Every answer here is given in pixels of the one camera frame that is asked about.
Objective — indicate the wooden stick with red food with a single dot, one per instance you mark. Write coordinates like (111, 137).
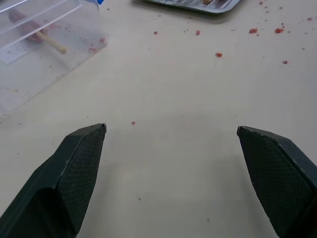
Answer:
(27, 27)

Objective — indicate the clear plastic box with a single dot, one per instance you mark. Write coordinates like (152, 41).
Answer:
(37, 49)

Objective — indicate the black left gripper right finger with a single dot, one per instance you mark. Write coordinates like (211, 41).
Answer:
(277, 178)

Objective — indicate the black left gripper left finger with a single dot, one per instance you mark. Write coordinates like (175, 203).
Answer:
(62, 183)

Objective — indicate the grey metal tray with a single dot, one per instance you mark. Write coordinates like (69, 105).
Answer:
(195, 5)

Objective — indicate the pale yellow wooden stick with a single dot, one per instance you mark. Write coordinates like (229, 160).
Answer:
(53, 44)

